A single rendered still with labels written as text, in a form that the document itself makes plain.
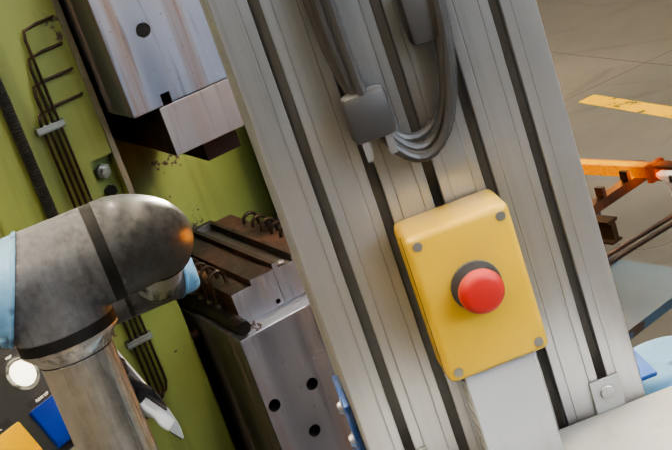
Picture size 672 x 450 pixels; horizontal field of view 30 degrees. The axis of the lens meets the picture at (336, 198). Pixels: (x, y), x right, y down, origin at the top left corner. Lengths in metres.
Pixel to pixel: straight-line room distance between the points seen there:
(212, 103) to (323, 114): 1.33
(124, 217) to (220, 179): 1.48
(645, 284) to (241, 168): 0.94
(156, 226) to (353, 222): 0.43
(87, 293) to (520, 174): 0.55
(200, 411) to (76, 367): 1.17
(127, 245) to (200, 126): 0.94
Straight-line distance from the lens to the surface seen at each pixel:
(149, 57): 2.27
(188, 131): 2.31
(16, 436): 2.07
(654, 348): 1.61
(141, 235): 1.40
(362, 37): 0.99
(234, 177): 2.88
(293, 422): 2.44
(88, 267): 1.39
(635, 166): 2.49
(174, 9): 2.29
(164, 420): 2.00
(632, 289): 2.64
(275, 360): 2.39
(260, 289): 2.41
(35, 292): 1.39
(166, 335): 2.51
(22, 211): 2.37
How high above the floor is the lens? 1.81
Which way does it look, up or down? 18 degrees down
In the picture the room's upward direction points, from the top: 19 degrees counter-clockwise
